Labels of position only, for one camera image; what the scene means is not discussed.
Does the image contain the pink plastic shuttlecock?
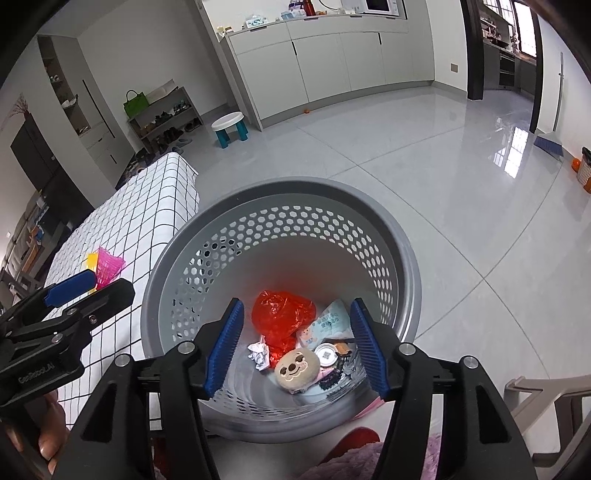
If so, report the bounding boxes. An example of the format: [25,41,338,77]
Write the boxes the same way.
[95,247,125,290]

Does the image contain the yellow tape roll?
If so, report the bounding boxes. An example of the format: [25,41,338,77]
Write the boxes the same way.
[86,251,98,273]

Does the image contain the dark spiky fish toy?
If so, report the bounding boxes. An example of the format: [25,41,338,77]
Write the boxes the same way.
[318,365,353,392]

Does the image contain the grey perforated trash basket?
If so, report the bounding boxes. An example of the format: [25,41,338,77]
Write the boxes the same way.
[141,177,422,443]

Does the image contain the white checkered tablecloth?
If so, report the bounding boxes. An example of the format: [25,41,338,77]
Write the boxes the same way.
[45,153,199,428]

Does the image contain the beige plastic chair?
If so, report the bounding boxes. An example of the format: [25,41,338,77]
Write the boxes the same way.
[504,375,590,479]

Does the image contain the crumpled white paper ball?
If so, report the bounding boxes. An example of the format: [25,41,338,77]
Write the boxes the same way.
[247,335,270,372]

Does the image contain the round tin with label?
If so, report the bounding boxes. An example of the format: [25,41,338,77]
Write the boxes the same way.
[315,343,339,368]

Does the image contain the light blue tissue packet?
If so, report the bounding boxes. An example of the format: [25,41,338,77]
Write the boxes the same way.
[297,299,353,350]

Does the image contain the beige sloth plush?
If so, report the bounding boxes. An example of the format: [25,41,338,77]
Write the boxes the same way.
[274,348,321,394]

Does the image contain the red plastic bag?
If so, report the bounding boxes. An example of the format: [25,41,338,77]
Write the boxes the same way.
[252,290,317,369]

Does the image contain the grey shoe rack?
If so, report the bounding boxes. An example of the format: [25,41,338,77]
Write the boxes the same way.
[126,86,202,153]

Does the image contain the green handbag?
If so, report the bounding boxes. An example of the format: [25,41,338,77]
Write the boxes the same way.
[123,89,149,119]

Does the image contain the white stool teal legs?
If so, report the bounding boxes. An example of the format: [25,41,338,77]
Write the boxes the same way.
[211,111,249,149]

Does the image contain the white cabinet counter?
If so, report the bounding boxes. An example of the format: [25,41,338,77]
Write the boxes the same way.
[221,1,435,130]

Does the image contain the white microwave oven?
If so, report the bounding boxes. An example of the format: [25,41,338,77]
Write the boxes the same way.
[361,0,407,19]

